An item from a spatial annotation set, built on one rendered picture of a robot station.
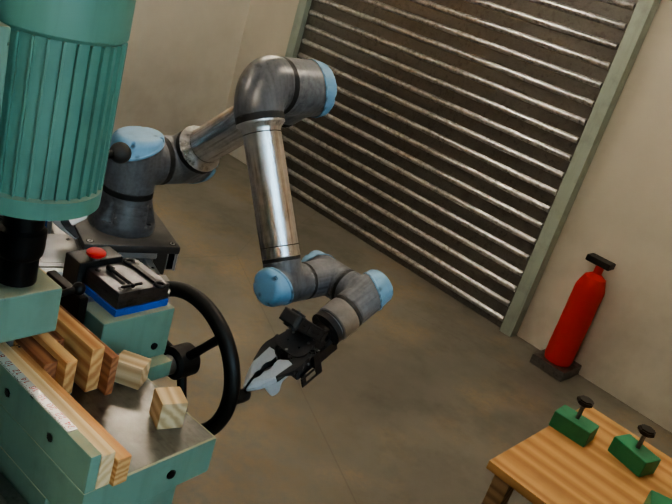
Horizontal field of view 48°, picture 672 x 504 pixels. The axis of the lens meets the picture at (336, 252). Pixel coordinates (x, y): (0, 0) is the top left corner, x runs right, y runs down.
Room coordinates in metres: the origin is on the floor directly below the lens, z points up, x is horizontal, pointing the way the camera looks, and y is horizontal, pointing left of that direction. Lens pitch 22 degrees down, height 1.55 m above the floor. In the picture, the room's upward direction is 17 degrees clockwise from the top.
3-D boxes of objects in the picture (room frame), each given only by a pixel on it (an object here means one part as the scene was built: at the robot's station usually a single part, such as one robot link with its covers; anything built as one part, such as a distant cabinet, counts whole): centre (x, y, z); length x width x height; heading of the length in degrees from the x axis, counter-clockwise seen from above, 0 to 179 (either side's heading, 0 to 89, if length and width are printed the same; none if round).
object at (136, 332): (1.04, 0.31, 0.91); 0.15 x 0.14 x 0.09; 57
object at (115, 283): (1.04, 0.32, 0.99); 0.13 x 0.11 x 0.06; 57
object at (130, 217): (1.61, 0.51, 0.87); 0.15 x 0.15 x 0.10
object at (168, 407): (0.85, 0.16, 0.92); 0.04 x 0.04 x 0.04; 36
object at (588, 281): (3.32, -1.19, 0.30); 0.19 x 0.18 x 0.60; 141
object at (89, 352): (0.92, 0.34, 0.94); 0.18 x 0.02 x 0.07; 57
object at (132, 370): (0.92, 0.23, 0.92); 0.04 x 0.03 x 0.04; 87
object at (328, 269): (1.40, 0.01, 0.94); 0.11 x 0.11 x 0.08; 54
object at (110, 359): (0.94, 0.34, 0.93); 0.24 x 0.01 x 0.06; 57
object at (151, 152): (1.62, 0.50, 0.98); 0.13 x 0.12 x 0.14; 144
